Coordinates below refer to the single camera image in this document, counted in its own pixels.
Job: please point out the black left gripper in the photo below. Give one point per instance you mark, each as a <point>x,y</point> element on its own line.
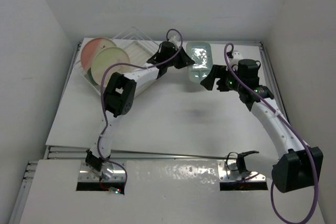
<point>185,60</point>

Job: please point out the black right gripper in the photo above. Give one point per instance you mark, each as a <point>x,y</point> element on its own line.
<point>217,72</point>

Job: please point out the teal rectangular divided plate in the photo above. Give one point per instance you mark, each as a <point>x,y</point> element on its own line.
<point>201,53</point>

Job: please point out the green and cream round plate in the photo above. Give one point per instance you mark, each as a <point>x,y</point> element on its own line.
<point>106,58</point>

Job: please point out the pink and cream round plate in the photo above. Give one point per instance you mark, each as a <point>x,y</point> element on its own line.
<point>91,48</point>

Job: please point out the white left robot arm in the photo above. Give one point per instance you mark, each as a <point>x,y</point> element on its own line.
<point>118,96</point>

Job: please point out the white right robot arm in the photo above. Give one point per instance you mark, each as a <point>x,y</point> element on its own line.
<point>299,165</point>

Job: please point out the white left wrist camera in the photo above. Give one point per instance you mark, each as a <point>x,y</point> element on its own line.
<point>175,40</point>

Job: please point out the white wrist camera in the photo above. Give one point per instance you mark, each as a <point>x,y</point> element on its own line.
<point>234,57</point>
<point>175,40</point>

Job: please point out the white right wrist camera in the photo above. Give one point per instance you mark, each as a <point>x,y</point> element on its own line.
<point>234,57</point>

